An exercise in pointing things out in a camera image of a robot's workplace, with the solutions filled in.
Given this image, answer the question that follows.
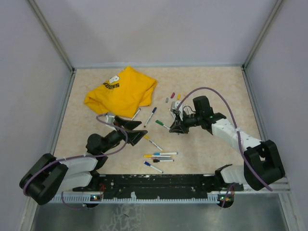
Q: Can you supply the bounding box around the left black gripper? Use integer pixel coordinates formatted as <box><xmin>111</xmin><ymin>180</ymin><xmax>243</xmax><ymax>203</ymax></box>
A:
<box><xmin>101</xmin><ymin>115</ymin><xmax>147</xmax><ymax>153</ymax></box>

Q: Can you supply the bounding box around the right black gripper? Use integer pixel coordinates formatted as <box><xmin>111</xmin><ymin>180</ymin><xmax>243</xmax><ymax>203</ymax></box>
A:
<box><xmin>169</xmin><ymin>110</ymin><xmax>202</xmax><ymax>134</ymax></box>

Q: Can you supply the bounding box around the green cap marker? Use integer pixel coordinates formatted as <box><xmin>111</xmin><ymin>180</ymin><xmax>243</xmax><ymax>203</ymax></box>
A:
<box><xmin>155</xmin><ymin>120</ymin><xmax>170</xmax><ymax>130</ymax></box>

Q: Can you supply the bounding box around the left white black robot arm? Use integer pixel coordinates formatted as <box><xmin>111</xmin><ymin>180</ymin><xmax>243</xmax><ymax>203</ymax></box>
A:
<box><xmin>19</xmin><ymin>115</ymin><xmax>148</xmax><ymax>205</ymax></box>

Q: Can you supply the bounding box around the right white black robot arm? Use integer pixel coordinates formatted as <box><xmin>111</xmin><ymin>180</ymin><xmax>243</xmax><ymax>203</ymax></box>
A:
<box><xmin>169</xmin><ymin>96</ymin><xmax>285</xmax><ymax>191</ymax></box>

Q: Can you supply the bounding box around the yellow cap short marker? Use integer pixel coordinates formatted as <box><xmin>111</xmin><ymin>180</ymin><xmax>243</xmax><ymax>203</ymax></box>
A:
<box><xmin>144</xmin><ymin>135</ymin><xmax>163</xmax><ymax>151</ymax></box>

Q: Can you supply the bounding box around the yellow cap silver marker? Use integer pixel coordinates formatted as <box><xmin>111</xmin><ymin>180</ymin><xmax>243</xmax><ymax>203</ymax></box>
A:
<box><xmin>143</xmin><ymin>155</ymin><xmax>171</xmax><ymax>159</ymax></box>

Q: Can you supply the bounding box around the navy cap white marker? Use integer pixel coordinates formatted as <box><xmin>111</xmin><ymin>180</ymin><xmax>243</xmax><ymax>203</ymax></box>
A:
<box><xmin>131</xmin><ymin>108</ymin><xmax>141</xmax><ymax>120</ymax></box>

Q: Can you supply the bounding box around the blue cap whiteboard marker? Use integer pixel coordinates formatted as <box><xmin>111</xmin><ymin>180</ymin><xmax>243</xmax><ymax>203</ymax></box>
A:
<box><xmin>143</xmin><ymin>161</ymin><xmax>164</xmax><ymax>174</ymax></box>

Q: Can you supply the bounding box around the cyan cap marker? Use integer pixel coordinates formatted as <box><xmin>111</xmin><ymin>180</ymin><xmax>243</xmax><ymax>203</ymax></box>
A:
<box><xmin>153</xmin><ymin>152</ymin><xmax>179</xmax><ymax>156</ymax></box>

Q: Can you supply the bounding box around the navy cap rainbow marker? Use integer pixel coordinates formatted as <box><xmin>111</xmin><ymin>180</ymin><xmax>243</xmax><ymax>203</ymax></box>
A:
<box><xmin>143</xmin><ymin>107</ymin><xmax>157</xmax><ymax>128</ymax></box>

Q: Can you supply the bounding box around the black cap marker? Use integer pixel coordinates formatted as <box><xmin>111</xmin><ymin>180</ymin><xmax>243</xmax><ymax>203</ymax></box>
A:
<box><xmin>153</xmin><ymin>159</ymin><xmax>174</xmax><ymax>163</ymax></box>

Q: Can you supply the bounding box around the yellow printed t-shirt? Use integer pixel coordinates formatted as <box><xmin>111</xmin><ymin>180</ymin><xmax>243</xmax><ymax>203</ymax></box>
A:
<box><xmin>84</xmin><ymin>66</ymin><xmax>157</xmax><ymax>118</ymax></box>

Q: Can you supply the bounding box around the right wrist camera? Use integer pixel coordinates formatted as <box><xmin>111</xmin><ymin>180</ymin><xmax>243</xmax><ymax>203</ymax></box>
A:
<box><xmin>169</xmin><ymin>101</ymin><xmax>184</xmax><ymax>120</ymax></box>

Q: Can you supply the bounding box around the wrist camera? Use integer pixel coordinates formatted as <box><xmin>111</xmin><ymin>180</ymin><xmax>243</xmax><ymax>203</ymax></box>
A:
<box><xmin>169</xmin><ymin>101</ymin><xmax>184</xmax><ymax>120</ymax></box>
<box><xmin>104</xmin><ymin>112</ymin><xmax>115</xmax><ymax>124</ymax></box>

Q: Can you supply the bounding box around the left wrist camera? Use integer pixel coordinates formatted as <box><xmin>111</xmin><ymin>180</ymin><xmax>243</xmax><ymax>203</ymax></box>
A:
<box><xmin>104</xmin><ymin>112</ymin><xmax>115</xmax><ymax>124</ymax></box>

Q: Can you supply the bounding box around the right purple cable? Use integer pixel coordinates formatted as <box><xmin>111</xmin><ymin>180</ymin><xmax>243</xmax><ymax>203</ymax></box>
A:
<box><xmin>177</xmin><ymin>87</ymin><xmax>274</xmax><ymax>209</ymax></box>

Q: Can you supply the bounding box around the purple cable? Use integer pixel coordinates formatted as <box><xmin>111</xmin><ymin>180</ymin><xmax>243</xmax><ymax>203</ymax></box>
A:
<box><xmin>23</xmin><ymin>114</ymin><xmax>128</xmax><ymax>211</ymax></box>
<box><xmin>177</xmin><ymin>87</ymin><xmax>274</xmax><ymax>209</ymax></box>

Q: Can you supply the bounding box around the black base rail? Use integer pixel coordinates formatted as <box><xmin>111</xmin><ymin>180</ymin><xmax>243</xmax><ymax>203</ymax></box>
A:
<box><xmin>72</xmin><ymin>166</ymin><xmax>241</xmax><ymax>209</ymax></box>

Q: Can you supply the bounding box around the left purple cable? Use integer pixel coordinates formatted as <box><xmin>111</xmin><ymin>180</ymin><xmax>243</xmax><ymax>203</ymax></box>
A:
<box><xmin>23</xmin><ymin>114</ymin><xmax>128</xmax><ymax>211</ymax></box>

